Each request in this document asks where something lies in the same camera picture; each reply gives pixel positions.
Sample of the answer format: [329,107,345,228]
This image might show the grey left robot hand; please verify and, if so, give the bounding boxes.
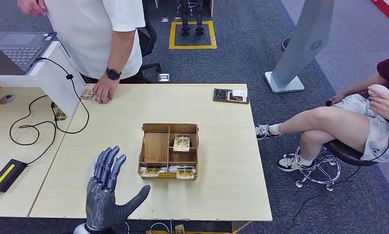
[85,146,151,233]

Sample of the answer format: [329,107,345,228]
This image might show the seated person's left hand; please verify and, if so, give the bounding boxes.
[369,94,389,122]

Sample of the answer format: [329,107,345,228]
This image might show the standing person's left hand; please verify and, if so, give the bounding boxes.
[93,76,120,105]

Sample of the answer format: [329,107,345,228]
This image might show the standing person's right hand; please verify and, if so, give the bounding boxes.
[17,0,47,17]

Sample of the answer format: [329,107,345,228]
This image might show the seated person's right hand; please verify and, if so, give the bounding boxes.
[330,93,347,105]

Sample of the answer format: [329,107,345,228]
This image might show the white handheld device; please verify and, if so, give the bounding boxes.
[368,84,389,98]

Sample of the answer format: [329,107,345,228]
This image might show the gold patterned room key card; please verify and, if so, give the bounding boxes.
[173,135,191,153]
[176,168,195,180]
[140,168,161,177]

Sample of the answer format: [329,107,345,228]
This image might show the seated person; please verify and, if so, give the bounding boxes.
[255,51,389,173]

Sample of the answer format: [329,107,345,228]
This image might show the standing person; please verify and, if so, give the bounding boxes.
[17,0,147,105]

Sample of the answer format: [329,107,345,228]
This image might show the black wrist watch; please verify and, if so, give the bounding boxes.
[105,67,122,81]

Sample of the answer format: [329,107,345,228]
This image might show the dark grey laptop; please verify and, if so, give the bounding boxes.
[0,31,57,76]

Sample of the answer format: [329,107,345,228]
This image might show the black stool chrome base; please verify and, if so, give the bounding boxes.
[294,138,379,192]

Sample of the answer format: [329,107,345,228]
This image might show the white desk riser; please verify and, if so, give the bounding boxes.
[0,41,86,117]

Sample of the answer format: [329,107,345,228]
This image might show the grey kiosk stand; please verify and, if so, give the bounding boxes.
[264,0,334,95]

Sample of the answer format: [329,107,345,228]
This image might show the black office chair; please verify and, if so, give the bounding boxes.
[136,19,162,84]

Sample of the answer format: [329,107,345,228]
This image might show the wooden organizer box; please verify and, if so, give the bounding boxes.
[137,122,199,180]

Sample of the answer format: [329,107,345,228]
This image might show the white plastic packet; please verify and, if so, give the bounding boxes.
[167,165,197,174]

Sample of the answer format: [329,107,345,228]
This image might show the yellow floor tape square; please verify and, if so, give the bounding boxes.
[169,20,217,50]

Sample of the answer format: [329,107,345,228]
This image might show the black power adapter yellow label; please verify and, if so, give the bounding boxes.
[0,158,28,193]

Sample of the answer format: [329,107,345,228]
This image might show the black robot legs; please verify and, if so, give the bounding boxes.
[177,0,205,37]

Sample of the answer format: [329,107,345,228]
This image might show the black display tray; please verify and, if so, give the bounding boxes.
[213,88,250,105]

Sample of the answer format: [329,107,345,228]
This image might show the black laptop power cable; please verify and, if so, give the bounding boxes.
[9,57,91,165]

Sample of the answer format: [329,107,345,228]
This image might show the white cable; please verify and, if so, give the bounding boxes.
[149,222,173,234]

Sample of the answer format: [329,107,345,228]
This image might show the black floor cable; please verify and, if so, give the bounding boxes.
[283,127,389,234]

